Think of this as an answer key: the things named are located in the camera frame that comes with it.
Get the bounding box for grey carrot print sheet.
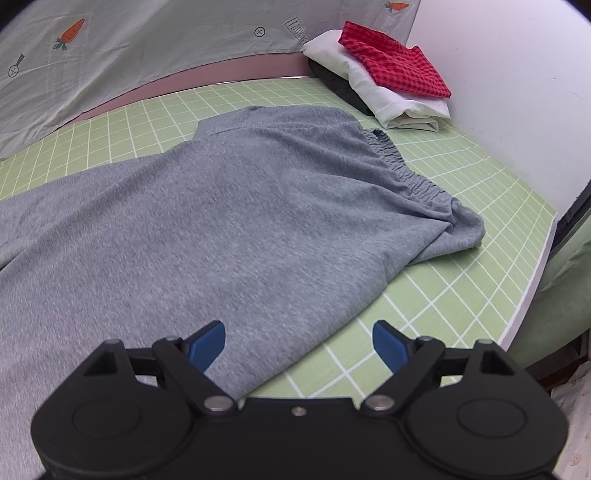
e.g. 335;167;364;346
1;0;419;158

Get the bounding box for red checkered folded cloth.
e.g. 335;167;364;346
339;21;452;99

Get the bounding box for grey sweatpants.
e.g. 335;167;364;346
1;106;485;479

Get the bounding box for black folded garment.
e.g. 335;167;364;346
308;59;374;117

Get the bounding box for white folded garment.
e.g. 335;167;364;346
303;30;451;132

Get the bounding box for green grid cutting mat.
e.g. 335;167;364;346
1;77;555;400

